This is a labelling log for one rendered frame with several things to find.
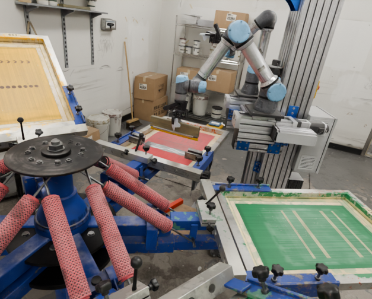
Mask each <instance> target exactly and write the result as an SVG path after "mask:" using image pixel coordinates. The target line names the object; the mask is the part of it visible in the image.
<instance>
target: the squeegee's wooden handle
mask: <svg viewBox="0 0 372 299"><path fill-rule="evenodd" d="M178 123H179V124H180V127H179V128H175V130H174V131H176V132H180V133H184V134H187V135H192V136H193V138H198V137H199V132H200V127H198V126H194V125H190V124H187V123H183V122H178ZM150 126H158V127H161V128H164V129H169V130H172V131H173V128H172V124H171V119H166V118H163V117H159V116H154V115H152V116H151V120H150Z"/></svg>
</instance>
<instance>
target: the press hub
mask: <svg viewBox="0 0 372 299"><path fill-rule="evenodd" d="M102 156H103V148H102V147H101V145H100V144H99V143H98V142H96V141H94V140H92V139H89V138H86V137H82V136H76V135H49V136H41V137H37V138H33V139H29V140H26V141H23V142H20V143H19V144H17V145H14V146H13V147H11V148H10V149H9V150H8V151H7V152H6V153H5V155H4V164H5V166H6V167H7V168H8V169H9V170H11V171H12V172H15V173H17V174H20V175H23V176H30V177H45V178H46V179H47V178H48V177H51V178H50V180H49V181H48V182H47V185H48V188H49V191H50V194H51V195H59V197H60V199H61V202H62V206H63V209H64V211H65V215H66V218H67V220H68V224H69V227H70V229H71V233H72V235H75V234H77V233H80V235H81V237H82V239H83V240H84V242H85V244H86V246H87V248H88V250H89V251H90V253H91V255H92V257H93V259H94V261H95V263H96V265H97V266H98V268H99V270H100V271H101V270H102V269H104V268H105V266H106V265H107V264H108V263H109V262H110V257H109V254H108V252H107V249H106V247H104V248H102V247H103V246H104V245H105V244H104V241H103V238H102V236H101V233H100V230H99V228H88V224H89V223H90V220H91V216H94V214H93V211H92V209H90V207H89V206H88V204H87V203H86V202H84V199H85V198H86V197H87V195H86V193H77V188H76V187H75V186H74V185H73V177H72V174H75V173H79V172H81V171H84V170H86V169H88V168H90V167H92V166H94V165H95V164H97V163H98V162H99V161H100V160H101V158H102ZM42 200H43V199H40V200H39V203H40V205H39V206H38V207H37V208H36V210H35V211H34V212H33V213H32V215H34V228H21V229H20V231H19V232H18V233H17V234H16V236H15V237H14V238H13V239H12V241H11V242H10V244H9V245H8V246H7V247H6V251H7V252H8V254H9V253H11V252H12V251H13V250H15V249H16V248H17V247H19V246H20V245H22V244H23V243H24V242H26V241H27V240H28V239H30V238H31V237H33V236H34V235H35V234H37V233H38V234H40V235H41V236H43V237H46V238H49V239H50V241H49V242H48V243H46V244H45V245H44V246H43V247H42V248H40V249H39V250H38V251H37V252H35V253H34V254H33V255H31V256H30V257H29V258H28V259H26V260H25V261H24V262H25V264H26V265H31V266H39V267H47V268H46V269H45V270H44V271H43V272H41V273H40V274H39V275H38V276H37V277H35V278H34V279H33V280H32V281H31V282H30V283H29V286H30V288H34V289H37V290H55V294H56V299H66V291H65V288H66V285H65V281H64V278H63V275H62V271H61V267H60V264H59V261H58V257H57V255H56V251H55V247H54V245H53V241H52V237H51V235H50V231H49V227H48V224H47V221H46V217H45V214H44V210H43V207H42V203H41V201H42Z"/></svg>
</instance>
